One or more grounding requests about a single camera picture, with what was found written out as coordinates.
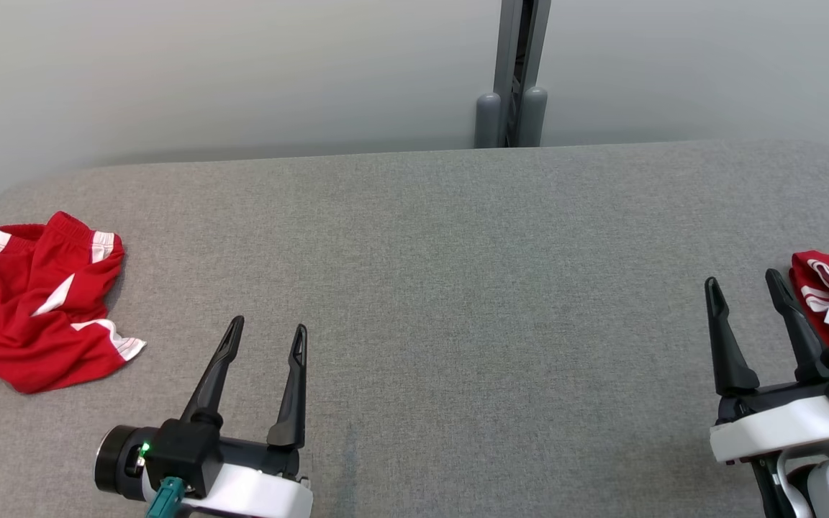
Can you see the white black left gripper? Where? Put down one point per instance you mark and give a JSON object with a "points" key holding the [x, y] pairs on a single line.
{"points": [[256, 496]]}

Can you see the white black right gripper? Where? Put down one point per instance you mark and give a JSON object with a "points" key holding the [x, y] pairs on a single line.
{"points": [[774, 428]]}

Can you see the red white sports shorts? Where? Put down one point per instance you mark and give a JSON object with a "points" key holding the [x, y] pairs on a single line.
{"points": [[19, 338]]}

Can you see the grey metal partition post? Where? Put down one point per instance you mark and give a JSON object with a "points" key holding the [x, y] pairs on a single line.
{"points": [[519, 65]]}

